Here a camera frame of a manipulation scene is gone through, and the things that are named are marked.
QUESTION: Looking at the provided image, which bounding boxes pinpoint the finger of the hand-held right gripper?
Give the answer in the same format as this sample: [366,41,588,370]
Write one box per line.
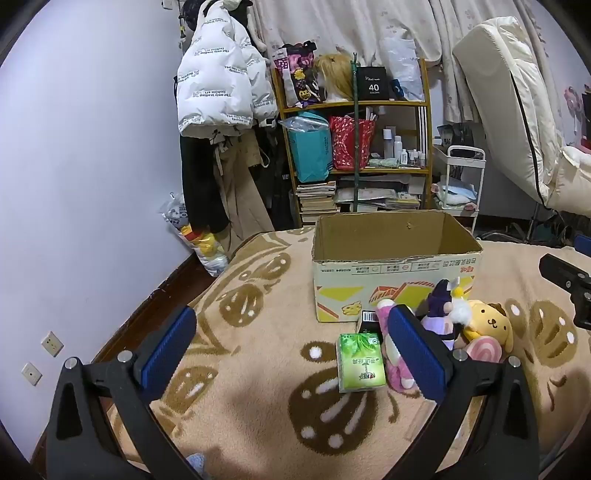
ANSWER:
[539,253,591,331]

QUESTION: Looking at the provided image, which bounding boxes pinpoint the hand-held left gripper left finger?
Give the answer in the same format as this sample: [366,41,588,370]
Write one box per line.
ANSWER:
[46,305,204,480]

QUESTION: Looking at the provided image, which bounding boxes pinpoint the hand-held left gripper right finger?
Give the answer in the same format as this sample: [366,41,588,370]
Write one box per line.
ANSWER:
[387,305,541,480]

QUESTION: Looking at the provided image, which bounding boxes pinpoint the pink plush toy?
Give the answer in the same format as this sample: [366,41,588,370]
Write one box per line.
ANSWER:
[375,299,423,393]

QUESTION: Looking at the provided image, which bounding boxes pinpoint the purple plush doll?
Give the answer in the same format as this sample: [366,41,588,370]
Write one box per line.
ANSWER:
[418,279,462,352]

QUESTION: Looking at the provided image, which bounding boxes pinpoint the pink swirl roll plush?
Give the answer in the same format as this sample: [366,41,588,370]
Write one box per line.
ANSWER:
[464,336,503,363]

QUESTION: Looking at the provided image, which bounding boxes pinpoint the printed cardboard box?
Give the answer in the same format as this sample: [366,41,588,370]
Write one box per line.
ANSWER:
[311,210,483,324]

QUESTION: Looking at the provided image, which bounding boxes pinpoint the yellow dog plush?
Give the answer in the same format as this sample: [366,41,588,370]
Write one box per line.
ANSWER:
[462,300,514,354]

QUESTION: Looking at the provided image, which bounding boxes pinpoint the green tissue packet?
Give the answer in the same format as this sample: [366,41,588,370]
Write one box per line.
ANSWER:
[336,332,387,394]

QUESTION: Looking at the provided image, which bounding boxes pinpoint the small black box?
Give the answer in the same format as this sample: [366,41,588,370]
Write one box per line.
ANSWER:
[358,310,384,335]

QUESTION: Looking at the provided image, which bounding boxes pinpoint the white fluffy plush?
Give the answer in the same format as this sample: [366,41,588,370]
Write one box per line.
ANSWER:
[445,286,472,328]

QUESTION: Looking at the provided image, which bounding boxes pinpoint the white duvet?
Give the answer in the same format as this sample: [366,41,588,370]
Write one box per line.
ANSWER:
[549,145,591,215]

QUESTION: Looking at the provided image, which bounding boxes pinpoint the plastic bag of toys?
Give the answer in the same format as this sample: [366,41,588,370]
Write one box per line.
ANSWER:
[159,194,230,277]

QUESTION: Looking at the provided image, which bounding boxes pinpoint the beige patterned blanket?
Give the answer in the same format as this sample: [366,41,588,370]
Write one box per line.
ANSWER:
[92,226,591,480]

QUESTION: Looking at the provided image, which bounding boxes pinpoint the white trolley cart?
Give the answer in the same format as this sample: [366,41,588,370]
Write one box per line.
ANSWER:
[434,145,486,236]

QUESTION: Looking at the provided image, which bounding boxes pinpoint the light blue cloth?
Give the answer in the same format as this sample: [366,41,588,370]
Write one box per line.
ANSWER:
[436,182,476,206]

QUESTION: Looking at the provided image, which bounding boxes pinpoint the pile of papers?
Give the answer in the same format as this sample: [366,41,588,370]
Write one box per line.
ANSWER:
[335,187,423,213]

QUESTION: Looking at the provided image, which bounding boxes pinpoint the black coat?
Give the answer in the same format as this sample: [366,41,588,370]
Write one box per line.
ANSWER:
[179,134,229,234]

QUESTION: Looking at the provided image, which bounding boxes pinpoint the beige trousers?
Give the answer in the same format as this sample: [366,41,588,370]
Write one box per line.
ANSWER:
[215,134,275,252]

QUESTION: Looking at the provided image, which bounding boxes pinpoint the stack of books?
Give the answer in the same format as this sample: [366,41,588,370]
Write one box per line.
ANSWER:
[295,181,340,226]

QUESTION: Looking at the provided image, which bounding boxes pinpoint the white upright mattress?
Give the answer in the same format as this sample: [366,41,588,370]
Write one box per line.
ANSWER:
[452,16,571,210]

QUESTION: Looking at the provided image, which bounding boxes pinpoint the row of cosmetic bottles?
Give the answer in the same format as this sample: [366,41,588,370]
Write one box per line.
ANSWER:
[382,128,428,168]

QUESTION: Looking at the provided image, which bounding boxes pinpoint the green pole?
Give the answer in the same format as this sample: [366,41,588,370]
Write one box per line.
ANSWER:
[350,53,363,214]

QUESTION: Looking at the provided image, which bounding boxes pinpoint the red patterned bag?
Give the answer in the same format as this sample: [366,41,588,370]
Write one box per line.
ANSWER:
[329,115,377,171]

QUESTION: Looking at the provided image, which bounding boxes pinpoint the teal shopping bag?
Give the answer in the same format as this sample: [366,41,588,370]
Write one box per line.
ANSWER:
[286,124,333,183]

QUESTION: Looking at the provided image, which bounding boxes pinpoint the yellow wooden shelf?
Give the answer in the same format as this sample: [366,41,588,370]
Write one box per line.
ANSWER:
[270,58,435,227]

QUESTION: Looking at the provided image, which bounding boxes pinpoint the clear plastic bag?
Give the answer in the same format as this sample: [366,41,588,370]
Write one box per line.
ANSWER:
[278,113,329,134]

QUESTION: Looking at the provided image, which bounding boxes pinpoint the white plastic bag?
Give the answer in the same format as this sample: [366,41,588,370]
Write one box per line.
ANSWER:
[379,37,426,102]

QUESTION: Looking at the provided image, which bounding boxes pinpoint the black cardboard box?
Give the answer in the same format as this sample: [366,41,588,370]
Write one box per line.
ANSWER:
[356,66,391,101]

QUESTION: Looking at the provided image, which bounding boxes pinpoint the white puffer jacket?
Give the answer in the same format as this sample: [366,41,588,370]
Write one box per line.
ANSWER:
[177,0,279,137]

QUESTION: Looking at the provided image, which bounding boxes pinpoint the blond wig head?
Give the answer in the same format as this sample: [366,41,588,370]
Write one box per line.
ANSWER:
[314,53,358,103]

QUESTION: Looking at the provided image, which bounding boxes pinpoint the pink patterned bag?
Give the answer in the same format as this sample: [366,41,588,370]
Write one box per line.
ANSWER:
[272,41,324,107]

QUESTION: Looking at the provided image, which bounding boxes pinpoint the floral curtain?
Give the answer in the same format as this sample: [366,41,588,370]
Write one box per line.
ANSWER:
[245,0,546,123]

